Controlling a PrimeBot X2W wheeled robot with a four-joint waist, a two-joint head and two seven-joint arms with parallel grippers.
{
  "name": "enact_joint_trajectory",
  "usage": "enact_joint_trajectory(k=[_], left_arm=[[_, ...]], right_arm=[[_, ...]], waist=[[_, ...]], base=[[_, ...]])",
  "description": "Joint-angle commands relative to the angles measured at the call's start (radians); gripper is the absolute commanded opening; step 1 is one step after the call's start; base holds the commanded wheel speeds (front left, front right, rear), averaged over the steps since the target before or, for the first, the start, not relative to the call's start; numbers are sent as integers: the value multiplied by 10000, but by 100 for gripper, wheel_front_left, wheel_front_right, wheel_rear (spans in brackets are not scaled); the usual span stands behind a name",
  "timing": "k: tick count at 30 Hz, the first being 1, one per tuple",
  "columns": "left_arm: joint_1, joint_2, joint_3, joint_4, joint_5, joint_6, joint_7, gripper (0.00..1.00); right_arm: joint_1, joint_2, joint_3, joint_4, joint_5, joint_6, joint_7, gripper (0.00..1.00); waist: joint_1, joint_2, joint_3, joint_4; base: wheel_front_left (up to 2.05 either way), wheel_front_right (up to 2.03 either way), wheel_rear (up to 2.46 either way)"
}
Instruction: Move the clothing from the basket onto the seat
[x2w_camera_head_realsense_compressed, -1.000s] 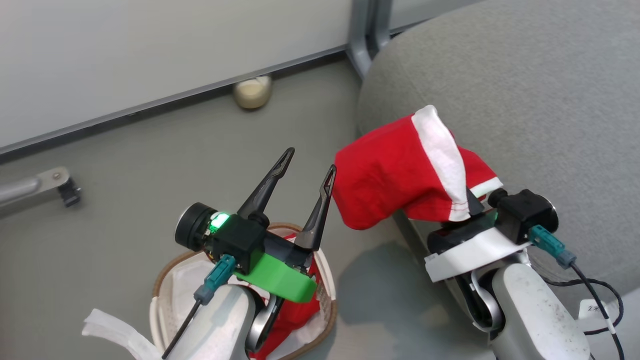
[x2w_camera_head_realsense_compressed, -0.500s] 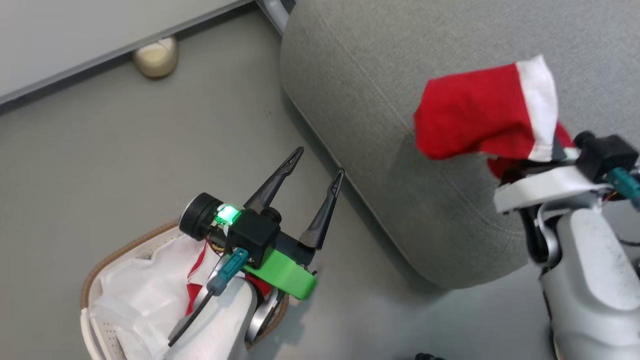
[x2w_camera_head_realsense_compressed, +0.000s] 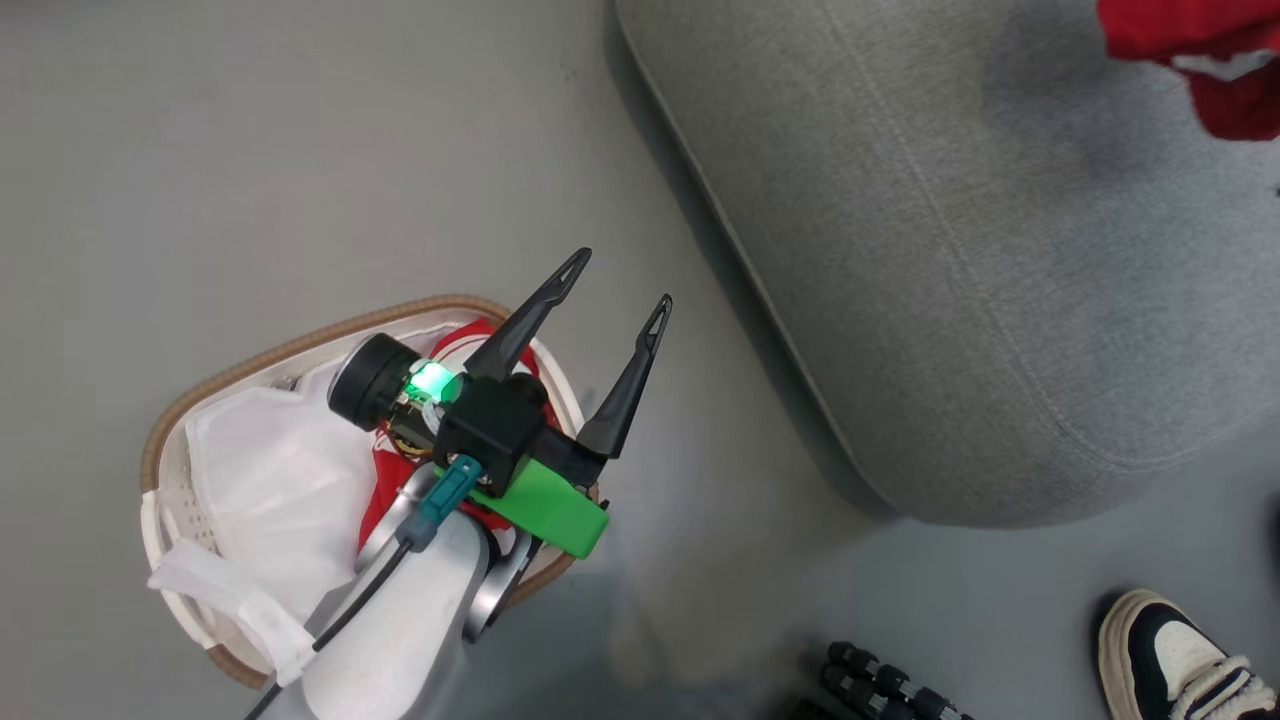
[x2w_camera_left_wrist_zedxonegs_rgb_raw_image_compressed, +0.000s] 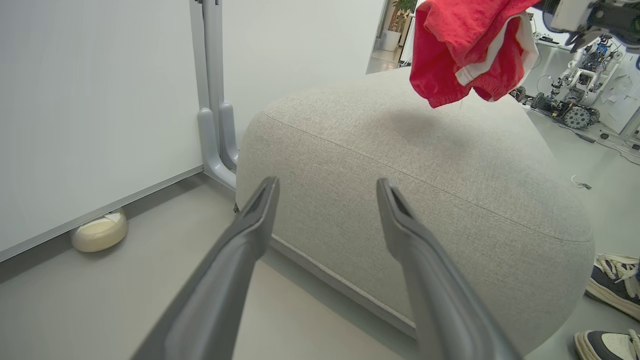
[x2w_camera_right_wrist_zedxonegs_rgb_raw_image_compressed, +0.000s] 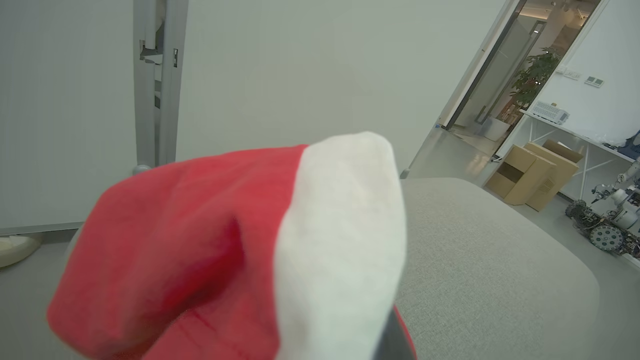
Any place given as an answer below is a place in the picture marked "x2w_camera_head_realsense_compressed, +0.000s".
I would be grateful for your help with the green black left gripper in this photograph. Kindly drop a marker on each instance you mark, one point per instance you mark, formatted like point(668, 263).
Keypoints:
point(545, 505)

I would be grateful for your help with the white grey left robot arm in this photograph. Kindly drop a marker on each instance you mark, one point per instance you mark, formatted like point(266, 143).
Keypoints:
point(400, 630)

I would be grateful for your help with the grey fabric sofa seat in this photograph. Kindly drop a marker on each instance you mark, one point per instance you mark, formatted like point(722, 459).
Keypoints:
point(950, 250)

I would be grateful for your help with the white basket with brown rim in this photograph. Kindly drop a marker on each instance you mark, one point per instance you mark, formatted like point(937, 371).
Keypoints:
point(165, 470)

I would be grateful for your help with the black cylinder with green light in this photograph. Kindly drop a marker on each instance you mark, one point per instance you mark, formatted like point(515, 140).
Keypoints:
point(365, 380)

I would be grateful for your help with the red garment with white print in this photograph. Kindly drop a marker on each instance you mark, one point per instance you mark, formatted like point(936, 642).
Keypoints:
point(385, 485)

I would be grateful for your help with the black ribbed tripod leg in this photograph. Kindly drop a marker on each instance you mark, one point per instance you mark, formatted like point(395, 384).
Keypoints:
point(850, 692)
point(900, 685)

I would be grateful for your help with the black and white sneaker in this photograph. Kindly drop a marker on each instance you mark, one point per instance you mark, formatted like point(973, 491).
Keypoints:
point(1170, 660)

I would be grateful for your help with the red garment with white trim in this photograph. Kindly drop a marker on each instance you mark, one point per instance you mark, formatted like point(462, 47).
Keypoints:
point(1180, 25)

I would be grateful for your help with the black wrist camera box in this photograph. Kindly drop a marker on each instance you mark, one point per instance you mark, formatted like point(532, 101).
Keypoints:
point(490, 425)

